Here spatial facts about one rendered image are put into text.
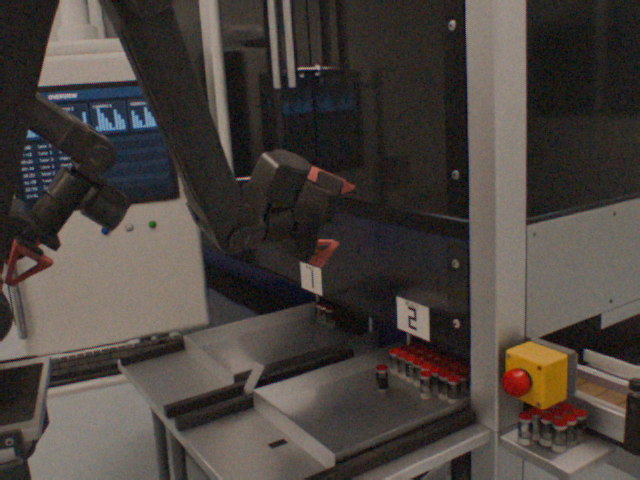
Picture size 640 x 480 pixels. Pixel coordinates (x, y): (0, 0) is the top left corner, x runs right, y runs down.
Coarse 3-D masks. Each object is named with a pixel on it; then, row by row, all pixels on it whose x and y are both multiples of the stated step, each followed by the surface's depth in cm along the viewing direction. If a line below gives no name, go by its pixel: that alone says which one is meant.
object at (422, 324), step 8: (400, 304) 114; (408, 304) 112; (416, 304) 110; (400, 312) 115; (408, 312) 113; (416, 312) 111; (424, 312) 109; (400, 320) 115; (416, 320) 111; (424, 320) 109; (400, 328) 115; (408, 328) 113; (416, 328) 111; (424, 328) 110; (424, 336) 110
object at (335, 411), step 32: (384, 352) 127; (288, 384) 116; (320, 384) 119; (352, 384) 119; (288, 416) 102; (320, 416) 108; (352, 416) 107; (384, 416) 107; (416, 416) 106; (448, 416) 102; (320, 448) 94; (352, 448) 92
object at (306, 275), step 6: (300, 264) 143; (306, 264) 141; (306, 270) 141; (312, 270) 139; (318, 270) 137; (306, 276) 142; (318, 276) 137; (306, 282) 142; (318, 282) 138; (306, 288) 143; (312, 288) 141; (318, 288) 138
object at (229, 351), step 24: (288, 312) 154; (312, 312) 157; (192, 336) 141; (216, 336) 144; (240, 336) 147; (264, 336) 146; (288, 336) 145; (312, 336) 144; (336, 336) 143; (360, 336) 134; (216, 360) 126; (240, 360) 133; (264, 360) 133; (288, 360) 125
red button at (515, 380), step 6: (510, 372) 90; (516, 372) 90; (522, 372) 90; (504, 378) 91; (510, 378) 90; (516, 378) 89; (522, 378) 89; (504, 384) 91; (510, 384) 90; (516, 384) 89; (522, 384) 89; (528, 384) 89; (504, 390) 91; (510, 390) 90; (516, 390) 89; (522, 390) 89; (528, 390) 89; (516, 396) 90
